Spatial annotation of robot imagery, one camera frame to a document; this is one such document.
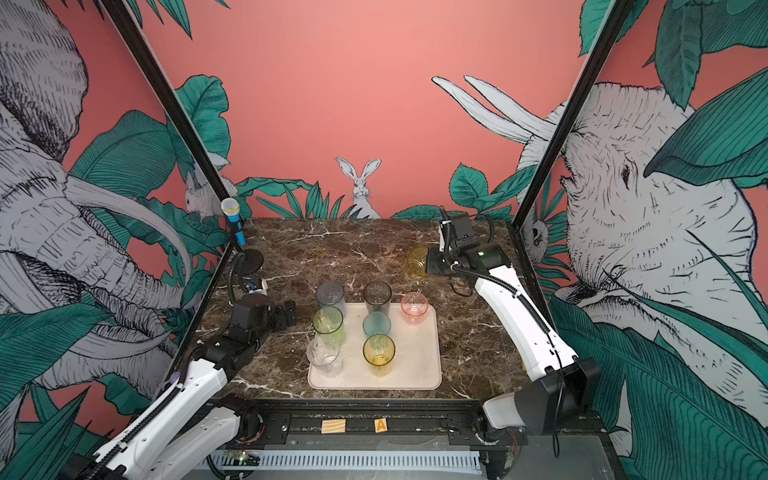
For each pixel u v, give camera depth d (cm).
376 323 88
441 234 71
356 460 70
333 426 74
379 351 74
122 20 70
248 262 106
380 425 74
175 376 80
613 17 70
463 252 53
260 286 73
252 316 60
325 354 83
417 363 84
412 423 75
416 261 85
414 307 93
